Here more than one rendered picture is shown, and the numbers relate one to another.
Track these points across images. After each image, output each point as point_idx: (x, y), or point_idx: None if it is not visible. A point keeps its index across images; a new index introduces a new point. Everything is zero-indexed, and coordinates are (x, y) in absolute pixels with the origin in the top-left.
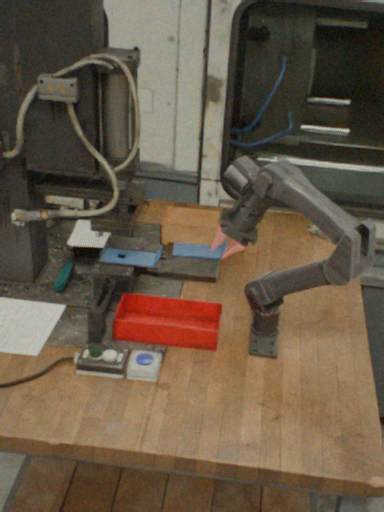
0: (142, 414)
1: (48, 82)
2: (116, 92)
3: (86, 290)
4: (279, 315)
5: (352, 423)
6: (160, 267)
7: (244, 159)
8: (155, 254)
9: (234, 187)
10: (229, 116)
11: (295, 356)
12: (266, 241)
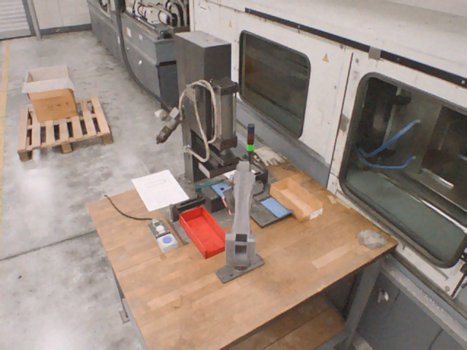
0: (139, 261)
1: (187, 88)
2: (216, 102)
3: None
4: (259, 265)
5: (200, 340)
6: None
7: (244, 162)
8: None
9: None
10: (347, 142)
11: (233, 289)
12: (324, 224)
